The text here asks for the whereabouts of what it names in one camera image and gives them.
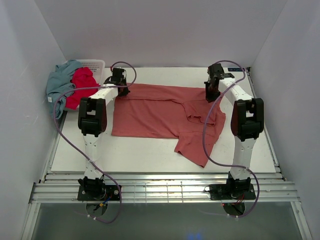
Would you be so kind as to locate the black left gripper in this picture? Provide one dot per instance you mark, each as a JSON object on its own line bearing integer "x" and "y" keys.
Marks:
{"x": 125, "y": 93}

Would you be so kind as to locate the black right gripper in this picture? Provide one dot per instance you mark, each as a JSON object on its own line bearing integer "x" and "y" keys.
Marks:
{"x": 210, "y": 98}

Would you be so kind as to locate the salmon pink t-shirt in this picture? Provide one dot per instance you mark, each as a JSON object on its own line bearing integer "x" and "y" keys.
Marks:
{"x": 170, "y": 112}

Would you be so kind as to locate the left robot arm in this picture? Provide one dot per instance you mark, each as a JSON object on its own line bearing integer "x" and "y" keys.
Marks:
{"x": 92, "y": 121}

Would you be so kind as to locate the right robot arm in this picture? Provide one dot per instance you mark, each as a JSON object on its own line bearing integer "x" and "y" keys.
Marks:
{"x": 247, "y": 122}

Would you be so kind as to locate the blue label sticker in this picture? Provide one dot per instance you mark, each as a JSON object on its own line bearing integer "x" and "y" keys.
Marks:
{"x": 235, "y": 69}

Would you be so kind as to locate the white plastic laundry basket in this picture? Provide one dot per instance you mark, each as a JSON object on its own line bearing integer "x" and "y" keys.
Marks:
{"x": 97, "y": 68}

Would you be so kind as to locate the magenta red t-shirt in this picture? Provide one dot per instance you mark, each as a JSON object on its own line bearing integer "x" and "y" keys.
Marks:
{"x": 82, "y": 78}

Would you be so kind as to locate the grey-blue t-shirt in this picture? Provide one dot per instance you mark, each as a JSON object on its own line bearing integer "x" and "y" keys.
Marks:
{"x": 59, "y": 82}

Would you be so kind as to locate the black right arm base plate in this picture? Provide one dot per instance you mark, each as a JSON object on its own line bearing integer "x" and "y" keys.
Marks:
{"x": 221, "y": 192}

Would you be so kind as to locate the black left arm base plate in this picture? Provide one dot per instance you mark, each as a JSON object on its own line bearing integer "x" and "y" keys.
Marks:
{"x": 110, "y": 192}

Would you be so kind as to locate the aluminium rail frame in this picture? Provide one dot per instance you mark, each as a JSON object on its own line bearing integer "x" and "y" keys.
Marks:
{"x": 163, "y": 187}

